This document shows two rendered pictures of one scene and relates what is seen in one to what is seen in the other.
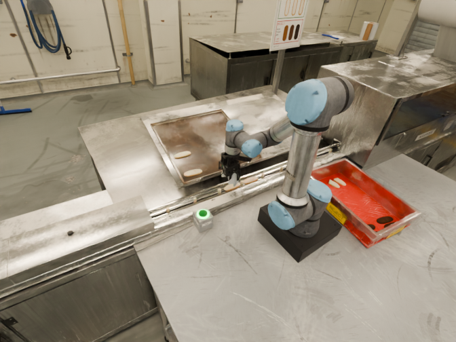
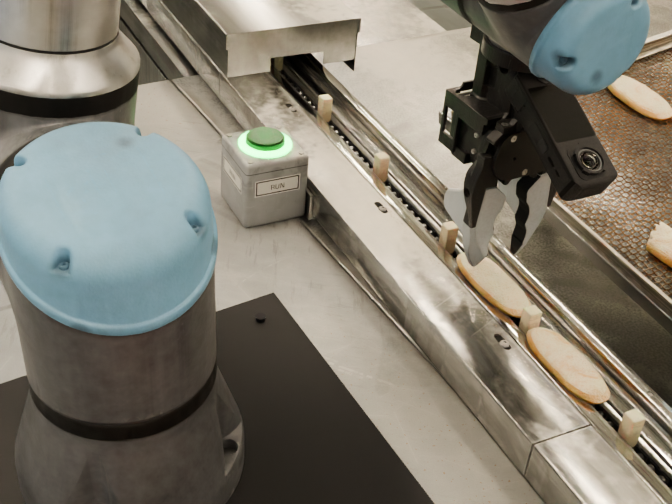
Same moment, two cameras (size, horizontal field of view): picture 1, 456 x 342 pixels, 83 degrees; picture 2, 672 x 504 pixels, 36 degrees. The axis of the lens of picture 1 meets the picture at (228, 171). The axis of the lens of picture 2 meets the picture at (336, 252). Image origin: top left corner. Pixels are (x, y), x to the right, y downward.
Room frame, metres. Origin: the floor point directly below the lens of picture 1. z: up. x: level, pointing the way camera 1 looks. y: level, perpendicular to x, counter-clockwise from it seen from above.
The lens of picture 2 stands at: (0.92, -0.81, 1.43)
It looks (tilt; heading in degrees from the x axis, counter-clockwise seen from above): 36 degrees down; 94
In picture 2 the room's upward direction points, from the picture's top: 6 degrees clockwise
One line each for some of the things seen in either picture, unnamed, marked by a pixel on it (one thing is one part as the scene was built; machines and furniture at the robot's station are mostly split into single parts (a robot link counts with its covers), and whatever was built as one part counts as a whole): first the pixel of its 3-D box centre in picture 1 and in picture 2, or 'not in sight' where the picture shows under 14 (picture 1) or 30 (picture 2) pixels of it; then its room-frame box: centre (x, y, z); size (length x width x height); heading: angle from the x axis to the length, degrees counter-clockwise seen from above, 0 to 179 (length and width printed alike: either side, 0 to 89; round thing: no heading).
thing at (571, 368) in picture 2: (250, 180); (567, 361); (1.08, -0.13, 0.86); 0.10 x 0.04 x 0.01; 124
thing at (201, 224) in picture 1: (202, 221); (265, 188); (0.77, 0.10, 0.84); 0.08 x 0.08 x 0.11; 34
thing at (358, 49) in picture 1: (330, 59); not in sight; (5.35, -1.81, 0.40); 1.30 x 0.85 x 0.80; 124
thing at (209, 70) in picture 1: (263, 73); not in sight; (3.86, -0.40, 0.51); 1.93 x 1.05 x 1.02; 124
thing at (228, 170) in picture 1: (230, 161); (508, 102); (0.99, -0.01, 1.03); 0.09 x 0.08 x 0.12; 127
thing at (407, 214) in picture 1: (355, 197); not in sight; (0.99, -0.67, 0.88); 0.49 x 0.34 x 0.10; 31
